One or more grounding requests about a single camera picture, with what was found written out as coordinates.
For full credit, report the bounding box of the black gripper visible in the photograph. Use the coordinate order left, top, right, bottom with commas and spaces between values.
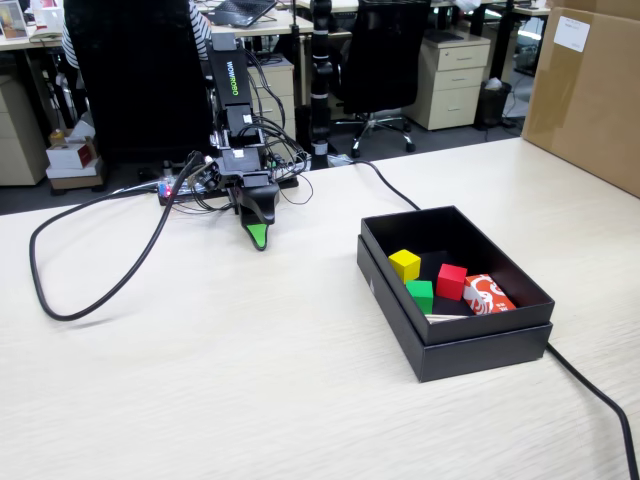
217, 148, 281, 252

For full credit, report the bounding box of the yellow wooden cube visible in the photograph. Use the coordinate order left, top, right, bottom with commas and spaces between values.
388, 248, 422, 285

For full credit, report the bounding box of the white and red small box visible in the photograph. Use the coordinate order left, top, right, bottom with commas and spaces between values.
45, 142, 99, 170

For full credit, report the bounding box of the black cardboard box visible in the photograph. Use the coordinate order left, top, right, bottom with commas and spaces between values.
359, 204, 556, 347

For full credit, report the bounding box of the black open box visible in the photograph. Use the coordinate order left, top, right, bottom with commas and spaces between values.
355, 234, 554, 384

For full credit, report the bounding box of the large brown cardboard box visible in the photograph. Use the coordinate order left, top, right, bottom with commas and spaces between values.
520, 5, 640, 199

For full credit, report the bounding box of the controller board with LEDs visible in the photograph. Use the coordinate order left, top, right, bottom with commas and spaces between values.
157, 174, 201, 201

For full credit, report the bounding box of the black pole with white bands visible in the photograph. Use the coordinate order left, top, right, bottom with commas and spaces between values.
308, 0, 335, 157

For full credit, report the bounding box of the green wooden cube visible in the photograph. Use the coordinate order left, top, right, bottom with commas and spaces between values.
404, 279, 435, 316

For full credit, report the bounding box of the large black office chair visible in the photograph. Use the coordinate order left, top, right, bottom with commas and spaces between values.
62, 0, 216, 166

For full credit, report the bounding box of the person in striped shirt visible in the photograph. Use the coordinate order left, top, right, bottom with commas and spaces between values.
58, 0, 214, 69

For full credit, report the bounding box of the red wooden cube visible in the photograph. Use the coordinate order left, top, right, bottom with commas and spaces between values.
435, 263, 469, 302

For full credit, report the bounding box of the black mesh office chair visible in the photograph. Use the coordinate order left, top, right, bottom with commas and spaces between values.
329, 0, 432, 159

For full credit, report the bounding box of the black laptop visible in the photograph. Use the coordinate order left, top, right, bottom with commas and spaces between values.
206, 0, 279, 29

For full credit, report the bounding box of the beige three-drawer cabinet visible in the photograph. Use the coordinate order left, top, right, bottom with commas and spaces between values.
402, 32, 492, 132

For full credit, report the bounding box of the orange and white carton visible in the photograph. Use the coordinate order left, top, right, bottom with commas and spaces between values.
462, 273, 517, 316

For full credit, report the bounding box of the tall beige side cabinet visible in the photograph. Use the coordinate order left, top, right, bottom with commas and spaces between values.
0, 74, 51, 187

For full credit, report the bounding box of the black trash bin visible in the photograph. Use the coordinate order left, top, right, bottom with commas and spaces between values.
477, 78, 514, 129

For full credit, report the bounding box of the framed picture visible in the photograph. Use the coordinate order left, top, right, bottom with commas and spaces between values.
0, 0, 29, 41

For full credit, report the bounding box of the white shipping label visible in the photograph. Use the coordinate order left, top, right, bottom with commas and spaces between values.
553, 15, 592, 54

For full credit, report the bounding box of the thin black wire loop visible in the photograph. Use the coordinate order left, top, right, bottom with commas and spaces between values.
277, 169, 315, 206

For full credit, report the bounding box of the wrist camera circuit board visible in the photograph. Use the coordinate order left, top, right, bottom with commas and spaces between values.
186, 151, 222, 195

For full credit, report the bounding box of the beige cabinet with black handle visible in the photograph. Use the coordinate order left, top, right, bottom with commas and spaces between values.
247, 55, 297, 142

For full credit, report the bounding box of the thick black cable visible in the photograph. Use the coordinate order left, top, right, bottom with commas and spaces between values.
347, 158, 640, 480
28, 152, 204, 322

